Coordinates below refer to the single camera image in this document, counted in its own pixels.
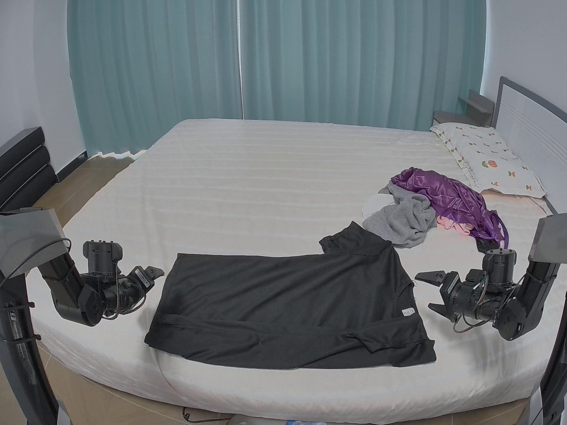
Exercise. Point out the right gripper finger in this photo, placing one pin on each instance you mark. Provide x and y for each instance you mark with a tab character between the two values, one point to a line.
436	278
445	315

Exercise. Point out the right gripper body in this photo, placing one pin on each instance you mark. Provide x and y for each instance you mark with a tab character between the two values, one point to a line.
469	303

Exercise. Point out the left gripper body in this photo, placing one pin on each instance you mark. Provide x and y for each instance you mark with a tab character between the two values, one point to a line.
130	295

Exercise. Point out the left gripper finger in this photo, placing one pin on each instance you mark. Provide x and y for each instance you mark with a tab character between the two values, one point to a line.
156	272

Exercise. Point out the black T-shirt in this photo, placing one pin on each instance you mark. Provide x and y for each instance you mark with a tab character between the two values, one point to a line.
288	299

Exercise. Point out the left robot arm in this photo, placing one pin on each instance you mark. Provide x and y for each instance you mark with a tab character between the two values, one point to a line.
66	286

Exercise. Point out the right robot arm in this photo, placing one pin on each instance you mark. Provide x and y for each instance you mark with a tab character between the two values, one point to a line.
527	299

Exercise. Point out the bed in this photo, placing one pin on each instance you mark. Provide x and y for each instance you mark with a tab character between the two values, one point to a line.
265	184

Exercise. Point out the pink garment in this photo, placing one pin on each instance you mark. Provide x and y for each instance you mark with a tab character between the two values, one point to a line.
452	225

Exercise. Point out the small black garment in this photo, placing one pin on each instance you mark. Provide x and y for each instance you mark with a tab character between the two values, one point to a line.
485	244

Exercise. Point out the grey garment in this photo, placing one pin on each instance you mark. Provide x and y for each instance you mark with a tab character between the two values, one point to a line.
398	224

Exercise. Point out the purple satin garment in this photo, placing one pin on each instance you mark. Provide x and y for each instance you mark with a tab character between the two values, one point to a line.
443	188

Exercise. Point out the white garment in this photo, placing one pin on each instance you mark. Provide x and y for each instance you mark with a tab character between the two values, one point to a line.
376	204

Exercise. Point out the white printed pillow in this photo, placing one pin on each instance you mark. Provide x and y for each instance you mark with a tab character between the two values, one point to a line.
487	157

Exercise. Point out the grey bedside table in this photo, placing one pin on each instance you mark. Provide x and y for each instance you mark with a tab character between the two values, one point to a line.
476	104

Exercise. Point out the blue-green curtain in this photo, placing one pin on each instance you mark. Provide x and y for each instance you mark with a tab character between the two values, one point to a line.
363	47
155	60

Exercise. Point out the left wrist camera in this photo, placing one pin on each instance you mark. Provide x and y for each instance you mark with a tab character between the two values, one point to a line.
143	278

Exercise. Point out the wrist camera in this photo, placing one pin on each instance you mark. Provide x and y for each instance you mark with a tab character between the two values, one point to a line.
143	278
451	287

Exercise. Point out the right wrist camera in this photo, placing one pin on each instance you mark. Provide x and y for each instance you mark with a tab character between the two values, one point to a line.
451	287

